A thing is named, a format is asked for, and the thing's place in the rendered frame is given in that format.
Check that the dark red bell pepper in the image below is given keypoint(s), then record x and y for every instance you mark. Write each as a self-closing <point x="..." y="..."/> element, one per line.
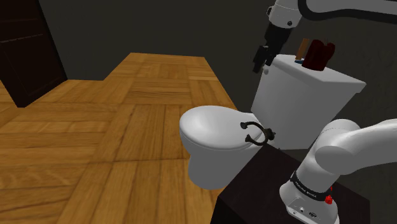
<point x="318" y="56"/>

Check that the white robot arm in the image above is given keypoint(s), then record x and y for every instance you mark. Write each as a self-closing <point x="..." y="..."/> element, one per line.
<point x="328" y="155"/>

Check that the white toilet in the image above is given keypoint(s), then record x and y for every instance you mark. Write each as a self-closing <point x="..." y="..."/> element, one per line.
<point x="291" y="93"/>

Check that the dark robot stand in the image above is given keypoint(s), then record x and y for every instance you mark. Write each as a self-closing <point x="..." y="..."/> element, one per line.
<point x="260" y="186"/>

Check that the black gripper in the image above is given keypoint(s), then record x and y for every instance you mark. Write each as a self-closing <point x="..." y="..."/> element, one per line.
<point x="276" y="38"/>

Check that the black curved headphones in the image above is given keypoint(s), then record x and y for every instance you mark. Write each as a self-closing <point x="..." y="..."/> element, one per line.
<point x="264" y="134"/>

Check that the dark wooden door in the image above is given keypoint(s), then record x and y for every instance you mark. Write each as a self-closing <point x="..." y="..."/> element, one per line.
<point x="24" y="56"/>

